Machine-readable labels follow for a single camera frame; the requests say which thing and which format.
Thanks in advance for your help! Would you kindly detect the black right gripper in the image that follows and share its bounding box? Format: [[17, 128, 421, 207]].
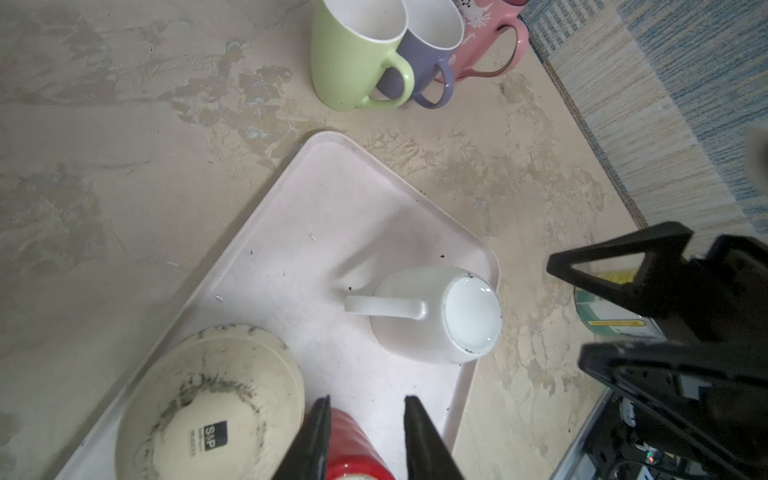
[[546, 221, 767, 479]]

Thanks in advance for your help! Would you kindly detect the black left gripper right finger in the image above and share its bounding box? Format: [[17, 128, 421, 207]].
[[404, 395, 463, 480]]

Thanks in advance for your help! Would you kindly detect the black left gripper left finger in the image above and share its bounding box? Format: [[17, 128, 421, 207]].
[[272, 396, 332, 480]]

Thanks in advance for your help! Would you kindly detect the red mug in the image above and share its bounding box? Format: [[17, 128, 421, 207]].
[[326, 408, 395, 480]]

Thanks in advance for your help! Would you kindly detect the white mug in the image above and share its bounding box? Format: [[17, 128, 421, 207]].
[[344, 266, 503, 365]]

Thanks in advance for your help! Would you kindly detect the pink patterned mug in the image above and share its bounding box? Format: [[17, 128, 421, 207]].
[[449, 0, 529, 82]]

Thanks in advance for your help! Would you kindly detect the purple mug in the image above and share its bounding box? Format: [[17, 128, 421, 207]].
[[368, 1, 464, 109]]

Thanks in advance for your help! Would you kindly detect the light green mug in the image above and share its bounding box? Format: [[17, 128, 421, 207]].
[[310, 0, 415, 111]]

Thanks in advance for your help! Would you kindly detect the beige speckled mug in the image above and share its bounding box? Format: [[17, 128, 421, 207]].
[[114, 324, 305, 479]]

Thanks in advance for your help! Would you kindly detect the white plastic tray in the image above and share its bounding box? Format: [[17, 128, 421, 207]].
[[53, 130, 502, 480]]

